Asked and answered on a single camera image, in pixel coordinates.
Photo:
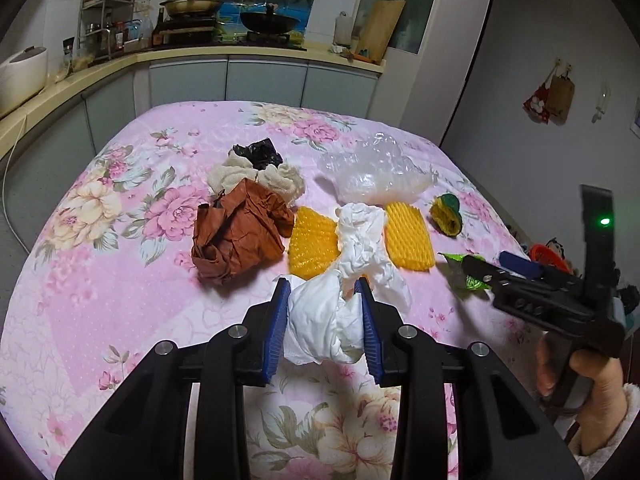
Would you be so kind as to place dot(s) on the white cloth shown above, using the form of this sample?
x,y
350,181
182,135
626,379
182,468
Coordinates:
x,y
320,310

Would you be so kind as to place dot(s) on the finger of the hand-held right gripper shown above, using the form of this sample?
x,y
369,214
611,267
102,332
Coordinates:
x,y
482,270
520,264

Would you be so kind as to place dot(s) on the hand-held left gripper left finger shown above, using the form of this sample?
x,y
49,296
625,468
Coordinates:
x,y
277,332

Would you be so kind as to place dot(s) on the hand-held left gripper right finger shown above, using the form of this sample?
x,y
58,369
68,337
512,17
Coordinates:
x,y
372,332

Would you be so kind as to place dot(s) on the yellow foam net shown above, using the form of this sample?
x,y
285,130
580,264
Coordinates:
x,y
312,242
407,237

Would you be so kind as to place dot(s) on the brown hanging bag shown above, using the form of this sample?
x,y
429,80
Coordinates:
x,y
560,100

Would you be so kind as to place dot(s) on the red hanging bag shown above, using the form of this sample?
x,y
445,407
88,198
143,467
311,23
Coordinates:
x,y
536,104

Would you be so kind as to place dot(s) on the grey kitchen cabinets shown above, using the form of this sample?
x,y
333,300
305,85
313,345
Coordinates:
x,y
260,82

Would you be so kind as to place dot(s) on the beige kitchen countertop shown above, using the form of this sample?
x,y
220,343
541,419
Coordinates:
x,y
100,72

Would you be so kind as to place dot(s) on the brown paper bag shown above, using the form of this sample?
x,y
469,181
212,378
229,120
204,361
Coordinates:
x,y
240,235

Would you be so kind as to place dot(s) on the person's right forearm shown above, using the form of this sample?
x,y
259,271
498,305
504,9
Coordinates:
x,y
620,435

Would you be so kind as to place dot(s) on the pink floral blanket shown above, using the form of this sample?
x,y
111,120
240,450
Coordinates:
x,y
125,285

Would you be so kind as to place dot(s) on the black wok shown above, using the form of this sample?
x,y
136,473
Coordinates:
x,y
270,21

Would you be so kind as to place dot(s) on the red plastic basket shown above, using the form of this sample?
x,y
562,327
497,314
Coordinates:
x,y
547,255

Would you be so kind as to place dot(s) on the beige crumpled cloth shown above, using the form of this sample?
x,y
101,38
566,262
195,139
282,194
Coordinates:
x,y
285,180

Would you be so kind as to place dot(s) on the person's right hand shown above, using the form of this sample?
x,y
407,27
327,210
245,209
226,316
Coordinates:
x,y
602,390

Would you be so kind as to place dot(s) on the gas stove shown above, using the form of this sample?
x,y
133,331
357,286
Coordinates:
x,y
200,32

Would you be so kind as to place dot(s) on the clear plastic bag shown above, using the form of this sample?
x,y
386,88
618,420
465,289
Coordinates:
x,y
375,175

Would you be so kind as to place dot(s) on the metal spice rack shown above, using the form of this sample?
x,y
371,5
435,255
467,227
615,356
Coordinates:
x,y
105,5

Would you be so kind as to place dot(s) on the paper towel roll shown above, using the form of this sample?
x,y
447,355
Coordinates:
x,y
343,30

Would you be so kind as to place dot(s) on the green yellow sponge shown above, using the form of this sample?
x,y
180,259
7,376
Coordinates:
x,y
446,215

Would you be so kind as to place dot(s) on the dark sauce bottle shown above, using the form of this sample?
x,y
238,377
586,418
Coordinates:
x,y
158,32

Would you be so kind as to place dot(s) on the white rice cooker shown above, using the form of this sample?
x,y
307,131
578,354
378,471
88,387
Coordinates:
x,y
20,77

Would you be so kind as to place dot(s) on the black plastic bag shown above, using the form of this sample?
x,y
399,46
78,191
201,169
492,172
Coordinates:
x,y
257,154

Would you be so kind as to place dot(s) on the wooden cutting board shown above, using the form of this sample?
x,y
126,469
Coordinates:
x,y
382,30

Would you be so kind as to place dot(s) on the green snack wrapper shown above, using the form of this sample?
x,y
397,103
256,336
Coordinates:
x,y
462,280

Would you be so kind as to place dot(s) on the golden frying pan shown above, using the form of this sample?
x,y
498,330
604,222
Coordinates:
x,y
192,6

